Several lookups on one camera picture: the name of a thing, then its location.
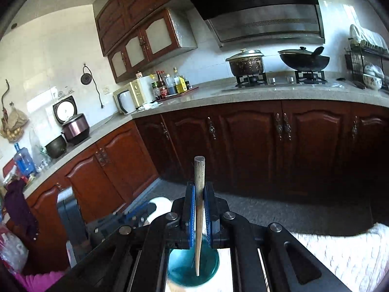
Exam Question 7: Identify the steel and black range hood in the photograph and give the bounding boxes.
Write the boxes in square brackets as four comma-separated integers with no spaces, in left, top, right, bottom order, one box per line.
[186,0,326,48]

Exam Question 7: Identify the hanging bag of garlic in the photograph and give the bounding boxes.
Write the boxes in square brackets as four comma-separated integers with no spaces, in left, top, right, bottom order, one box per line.
[0,79,30,143]

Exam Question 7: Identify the black wire dish rack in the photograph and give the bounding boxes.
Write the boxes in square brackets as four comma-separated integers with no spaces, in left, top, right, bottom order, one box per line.
[344,38,389,92]

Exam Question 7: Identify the grey stone countertop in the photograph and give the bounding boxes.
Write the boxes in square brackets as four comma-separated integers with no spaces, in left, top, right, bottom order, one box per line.
[23,75,389,200]

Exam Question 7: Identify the round black corded wall device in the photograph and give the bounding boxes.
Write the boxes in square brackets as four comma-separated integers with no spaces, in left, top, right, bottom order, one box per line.
[80,63,106,110]

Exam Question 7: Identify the white cloth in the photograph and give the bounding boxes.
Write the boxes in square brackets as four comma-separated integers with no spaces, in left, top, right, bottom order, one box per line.
[138,100,165,111]

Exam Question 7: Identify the floral white cup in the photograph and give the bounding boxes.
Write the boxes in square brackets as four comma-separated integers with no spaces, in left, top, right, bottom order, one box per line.
[167,234,220,287]

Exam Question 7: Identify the pink pleated item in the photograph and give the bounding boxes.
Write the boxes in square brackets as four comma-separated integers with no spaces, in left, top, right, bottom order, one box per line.
[15,272,66,292]

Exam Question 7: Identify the black wok with lid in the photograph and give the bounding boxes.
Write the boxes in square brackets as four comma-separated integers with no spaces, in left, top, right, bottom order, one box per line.
[277,46,331,72]

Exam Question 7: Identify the glass-door wooden wall cabinet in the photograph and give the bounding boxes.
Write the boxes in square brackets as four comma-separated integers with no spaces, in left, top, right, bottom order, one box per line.
[108,8,198,83]

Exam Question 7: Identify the purple cloth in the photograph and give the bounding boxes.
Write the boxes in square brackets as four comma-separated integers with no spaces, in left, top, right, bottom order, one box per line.
[4,181,39,238]

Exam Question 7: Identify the beige microwave oven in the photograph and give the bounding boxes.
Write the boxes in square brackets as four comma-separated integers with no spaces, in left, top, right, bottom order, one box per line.
[113,76,154,116]

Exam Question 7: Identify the floral ceramic bowl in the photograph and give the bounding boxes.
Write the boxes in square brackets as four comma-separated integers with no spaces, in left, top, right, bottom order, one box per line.
[363,73,383,91]

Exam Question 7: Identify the yellow oil bottle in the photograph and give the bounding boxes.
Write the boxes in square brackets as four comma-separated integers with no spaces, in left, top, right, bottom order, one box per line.
[173,67,188,94]

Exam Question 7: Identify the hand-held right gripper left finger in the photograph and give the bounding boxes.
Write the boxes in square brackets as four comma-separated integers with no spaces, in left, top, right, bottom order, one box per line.
[45,182,196,292]

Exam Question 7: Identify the black cooking pot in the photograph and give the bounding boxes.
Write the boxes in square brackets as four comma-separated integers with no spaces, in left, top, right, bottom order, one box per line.
[45,135,67,159]

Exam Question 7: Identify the gas stove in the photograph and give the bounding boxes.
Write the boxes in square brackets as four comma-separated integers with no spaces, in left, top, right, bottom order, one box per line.
[221,70,329,93]

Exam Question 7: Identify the wooden chopstick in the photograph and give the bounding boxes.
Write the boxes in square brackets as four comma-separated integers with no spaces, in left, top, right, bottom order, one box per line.
[194,156,205,277]

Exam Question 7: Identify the blue water bottle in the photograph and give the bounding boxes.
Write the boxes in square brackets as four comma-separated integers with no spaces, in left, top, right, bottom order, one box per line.
[14,143,37,179]

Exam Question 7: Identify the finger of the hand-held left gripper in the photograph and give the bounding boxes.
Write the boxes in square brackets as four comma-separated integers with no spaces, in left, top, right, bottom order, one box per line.
[125,202,157,224]

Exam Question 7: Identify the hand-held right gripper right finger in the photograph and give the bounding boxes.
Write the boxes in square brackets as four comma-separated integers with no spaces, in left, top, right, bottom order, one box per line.
[203,182,351,292]

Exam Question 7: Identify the white quilted tablecloth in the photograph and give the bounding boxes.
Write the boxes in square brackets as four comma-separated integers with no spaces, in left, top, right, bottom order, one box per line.
[219,222,389,292]

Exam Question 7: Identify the clear bottle dark liquid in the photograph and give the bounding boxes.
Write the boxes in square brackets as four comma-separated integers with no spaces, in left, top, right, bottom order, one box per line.
[166,73,177,96]

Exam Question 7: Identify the dark wooden upper cabinet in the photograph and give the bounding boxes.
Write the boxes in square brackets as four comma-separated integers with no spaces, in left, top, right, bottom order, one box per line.
[94,0,221,57]

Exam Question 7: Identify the maroon rice cooker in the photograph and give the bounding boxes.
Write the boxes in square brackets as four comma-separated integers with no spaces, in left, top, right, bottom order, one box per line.
[52,95,91,146]

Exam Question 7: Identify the dark wooden lower cabinets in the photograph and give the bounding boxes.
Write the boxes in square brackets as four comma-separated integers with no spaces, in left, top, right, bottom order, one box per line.
[23,99,389,270]

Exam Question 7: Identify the steel pot with lid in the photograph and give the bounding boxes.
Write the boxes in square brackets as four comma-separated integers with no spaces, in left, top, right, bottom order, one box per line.
[225,49,265,77]

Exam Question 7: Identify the red tray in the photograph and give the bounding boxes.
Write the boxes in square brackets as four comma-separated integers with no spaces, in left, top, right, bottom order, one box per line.
[155,86,200,102]

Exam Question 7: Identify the translucent plastic bag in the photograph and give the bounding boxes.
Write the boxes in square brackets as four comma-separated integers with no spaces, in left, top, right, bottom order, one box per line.
[0,230,30,273]

